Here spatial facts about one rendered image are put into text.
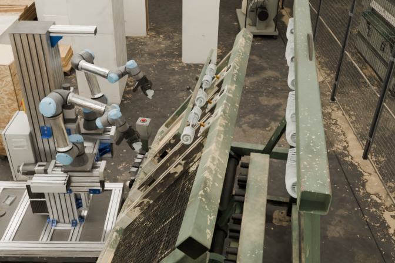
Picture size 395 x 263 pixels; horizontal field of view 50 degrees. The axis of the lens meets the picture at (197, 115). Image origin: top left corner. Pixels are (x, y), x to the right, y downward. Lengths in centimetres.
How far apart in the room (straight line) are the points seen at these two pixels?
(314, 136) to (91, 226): 277
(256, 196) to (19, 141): 215
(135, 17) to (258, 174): 652
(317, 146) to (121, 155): 375
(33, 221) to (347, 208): 309
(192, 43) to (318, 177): 583
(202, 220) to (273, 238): 259
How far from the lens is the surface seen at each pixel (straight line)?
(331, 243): 435
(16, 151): 364
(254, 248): 175
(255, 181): 203
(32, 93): 334
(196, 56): 724
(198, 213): 171
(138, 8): 824
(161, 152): 329
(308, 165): 152
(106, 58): 575
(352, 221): 463
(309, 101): 190
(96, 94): 376
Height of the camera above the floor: 312
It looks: 32 degrees down
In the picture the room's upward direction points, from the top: 2 degrees clockwise
